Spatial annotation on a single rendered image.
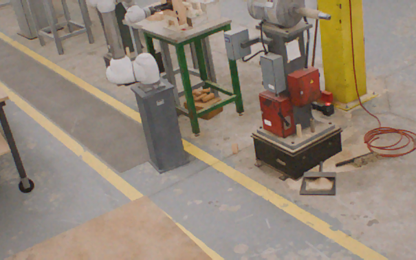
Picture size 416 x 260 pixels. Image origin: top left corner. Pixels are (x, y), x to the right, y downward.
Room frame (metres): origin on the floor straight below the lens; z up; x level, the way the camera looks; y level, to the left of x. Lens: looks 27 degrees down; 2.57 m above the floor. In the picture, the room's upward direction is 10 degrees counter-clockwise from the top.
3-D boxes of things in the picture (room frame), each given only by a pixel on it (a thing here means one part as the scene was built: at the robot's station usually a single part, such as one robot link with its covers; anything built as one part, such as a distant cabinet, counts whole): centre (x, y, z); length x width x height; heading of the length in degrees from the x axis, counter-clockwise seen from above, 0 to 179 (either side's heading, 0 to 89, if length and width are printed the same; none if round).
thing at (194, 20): (5.29, 0.02, 0.98); 0.27 x 0.16 x 0.09; 30
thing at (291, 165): (4.26, -0.62, 0.12); 0.61 x 0.51 x 0.25; 120
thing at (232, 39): (4.26, -0.34, 0.99); 0.24 x 0.21 x 0.26; 30
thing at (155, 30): (5.31, 0.09, 0.55); 0.62 x 0.58 x 0.76; 30
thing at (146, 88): (4.55, 0.42, 0.73); 0.22 x 0.18 x 0.06; 23
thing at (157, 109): (4.57, 0.43, 0.35); 0.28 x 0.28 x 0.70; 23
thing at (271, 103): (4.17, -0.48, 0.49); 0.25 x 0.12 x 0.37; 30
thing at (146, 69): (4.57, 0.44, 0.87); 0.18 x 0.16 x 0.22; 91
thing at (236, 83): (5.20, -0.27, 0.45); 0.05 x 0.05 x 0.90; 30
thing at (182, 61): (4.95, 0.16, 0.45); 0.05 x 0.05 x 0.90; 30
